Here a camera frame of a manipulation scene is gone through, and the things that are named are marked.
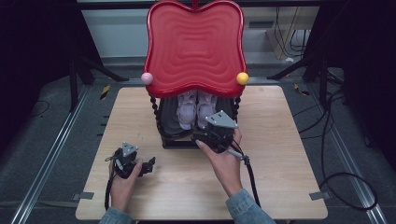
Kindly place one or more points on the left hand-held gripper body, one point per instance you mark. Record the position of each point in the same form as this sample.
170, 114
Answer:
126, 163

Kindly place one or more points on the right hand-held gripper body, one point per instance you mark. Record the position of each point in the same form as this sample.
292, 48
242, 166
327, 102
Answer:
219, 130

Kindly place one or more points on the purple child sandal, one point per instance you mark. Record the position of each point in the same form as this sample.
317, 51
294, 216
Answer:
206, 107
186, 109

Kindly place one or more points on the red and black two-tier rack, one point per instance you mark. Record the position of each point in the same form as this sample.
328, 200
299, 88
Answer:
195, 53

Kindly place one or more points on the person's left hand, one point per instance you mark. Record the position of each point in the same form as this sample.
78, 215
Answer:
123, 189

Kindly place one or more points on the person's right hand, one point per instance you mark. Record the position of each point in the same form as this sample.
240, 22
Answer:
225, 168

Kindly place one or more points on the grey tape piece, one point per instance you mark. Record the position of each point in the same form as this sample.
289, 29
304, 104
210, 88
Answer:
319, 195
84, 195

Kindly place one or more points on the yellow and black tape strip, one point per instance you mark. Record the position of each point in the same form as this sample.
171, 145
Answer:
105, 91
301, 90

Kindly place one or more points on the black tripod stand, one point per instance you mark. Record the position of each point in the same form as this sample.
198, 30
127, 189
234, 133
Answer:
77, 74
317, 70

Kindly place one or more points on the light wooden cabinet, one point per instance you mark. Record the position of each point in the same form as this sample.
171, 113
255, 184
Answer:
280, 40

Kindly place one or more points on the metal floor rail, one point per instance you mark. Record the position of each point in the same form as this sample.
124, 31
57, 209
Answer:
49, 155
348, 155

